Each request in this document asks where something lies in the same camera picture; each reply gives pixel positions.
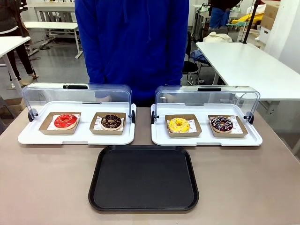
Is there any person's right hand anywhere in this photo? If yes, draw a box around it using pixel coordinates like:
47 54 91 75
94 93 112 103

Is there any chocolate sprinkled donut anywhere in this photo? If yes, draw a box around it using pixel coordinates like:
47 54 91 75
100 114 123 131

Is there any yellow glazed sprinkled donut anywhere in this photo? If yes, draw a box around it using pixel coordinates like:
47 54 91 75
168 117 191 134

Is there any brown cardboard donut tray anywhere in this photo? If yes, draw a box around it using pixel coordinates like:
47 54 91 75
165 114 203 138
38 112 82 135
89 112 127 136
208 114 249 138

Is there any red glazed donut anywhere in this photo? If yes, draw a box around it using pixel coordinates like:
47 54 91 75
54 113 78 131

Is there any dark donut with pink stripes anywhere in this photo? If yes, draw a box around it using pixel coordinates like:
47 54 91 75
210 115 233 133

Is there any black plastic serving tray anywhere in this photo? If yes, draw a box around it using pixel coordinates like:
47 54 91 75
88 145 199 212

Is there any clear display case lid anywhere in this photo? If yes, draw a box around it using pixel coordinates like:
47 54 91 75
21 82 136 124
151 85 261 125

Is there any white printed paper liner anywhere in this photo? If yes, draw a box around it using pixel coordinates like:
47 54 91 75
166 119 197 134
210 115 245 134
47 113 81 131
93 114 126 131

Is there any black office chair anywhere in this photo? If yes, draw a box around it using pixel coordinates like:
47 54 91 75
182 31 205 85

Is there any white display case base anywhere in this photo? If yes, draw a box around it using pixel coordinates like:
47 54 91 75
17 101 136 145
151 103 263 147

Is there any blue cloth on chair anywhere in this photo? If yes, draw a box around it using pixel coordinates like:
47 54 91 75
189 50 210 64

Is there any person in blue hoodie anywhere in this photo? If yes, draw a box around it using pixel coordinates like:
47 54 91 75
74 0 190 107

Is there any beige fabric bag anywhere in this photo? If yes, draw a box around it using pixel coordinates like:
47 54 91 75
202 31 233 43

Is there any large white table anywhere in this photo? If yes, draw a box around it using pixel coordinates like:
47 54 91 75
195 41 300 102

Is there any person in dark clothes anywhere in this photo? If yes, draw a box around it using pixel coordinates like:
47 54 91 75
0 0 40 87

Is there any person in blue apron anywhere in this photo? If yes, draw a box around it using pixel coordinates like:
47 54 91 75
208 0 242 30

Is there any white shelf table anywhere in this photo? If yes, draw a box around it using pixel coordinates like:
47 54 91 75
26 1 77 22

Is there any white table with grey leg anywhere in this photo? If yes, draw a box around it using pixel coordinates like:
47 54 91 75
0 36 31 93

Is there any black metal pole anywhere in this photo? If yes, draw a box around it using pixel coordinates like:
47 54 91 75
242 0 261 45

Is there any yellow fabric bundle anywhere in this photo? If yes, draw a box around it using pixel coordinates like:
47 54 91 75
238 13 264 27

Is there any white storage box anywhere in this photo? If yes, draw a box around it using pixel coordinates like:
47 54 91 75
258 26 272 44

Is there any brown cardboard box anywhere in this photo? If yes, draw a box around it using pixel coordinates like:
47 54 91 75
260 2 281 30

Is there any white table with frame legs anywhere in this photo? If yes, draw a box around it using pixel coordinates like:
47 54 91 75
23 21 84 60

